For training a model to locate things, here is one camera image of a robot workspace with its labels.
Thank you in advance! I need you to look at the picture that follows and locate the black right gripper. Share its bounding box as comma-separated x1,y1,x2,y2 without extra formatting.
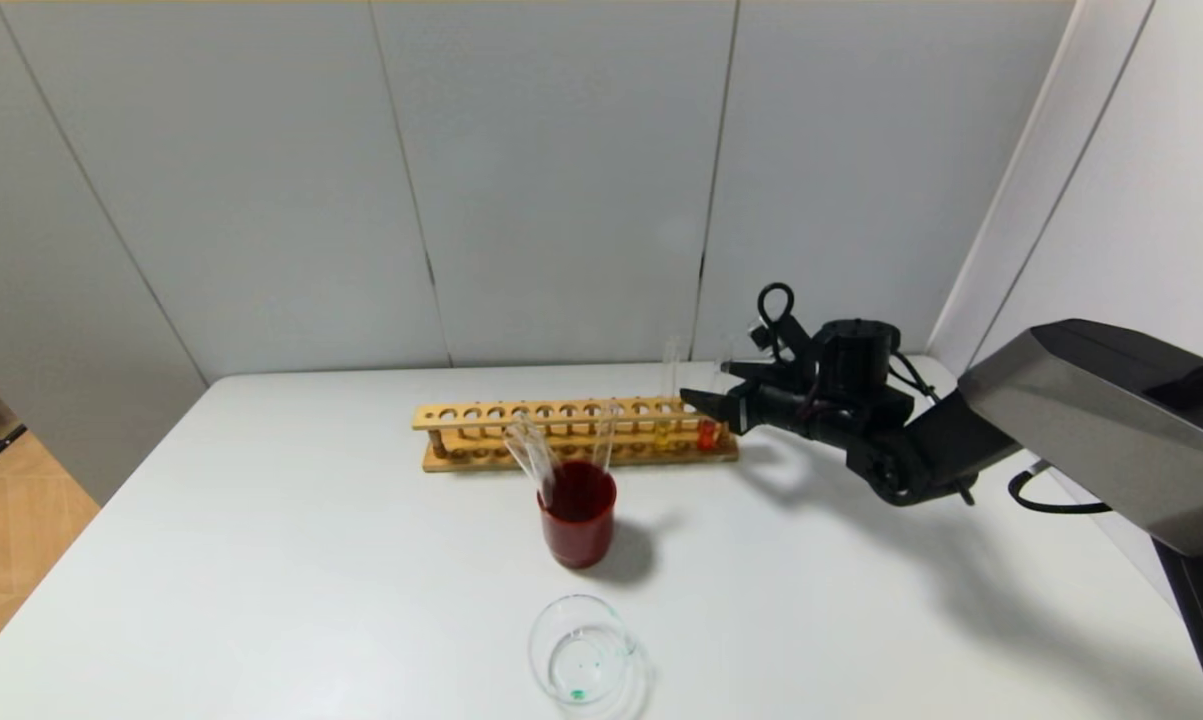
679,360,821,437

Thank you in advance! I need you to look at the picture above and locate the yellow pigment glass test tube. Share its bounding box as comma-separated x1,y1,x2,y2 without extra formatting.
653,336,682,453

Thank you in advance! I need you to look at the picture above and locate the empty clear glass test tube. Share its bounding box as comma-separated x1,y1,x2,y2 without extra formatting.
519,415,560,506
502,420,552,506
592,401,618,473

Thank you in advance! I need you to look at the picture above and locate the wooden test tube rack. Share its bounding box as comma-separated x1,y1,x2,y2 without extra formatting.
412,394,741,474

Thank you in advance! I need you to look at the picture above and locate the dark red cup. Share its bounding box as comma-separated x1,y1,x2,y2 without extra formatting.
537,459,619,570

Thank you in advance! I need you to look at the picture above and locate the clear glass beaker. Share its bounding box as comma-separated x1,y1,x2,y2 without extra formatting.
527,592,651,719

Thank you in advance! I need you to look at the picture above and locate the black camera cable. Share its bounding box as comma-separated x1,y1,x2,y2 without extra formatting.
756,282,940,421

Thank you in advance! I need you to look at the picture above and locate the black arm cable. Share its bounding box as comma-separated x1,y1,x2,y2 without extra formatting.
1008,464,1114,517

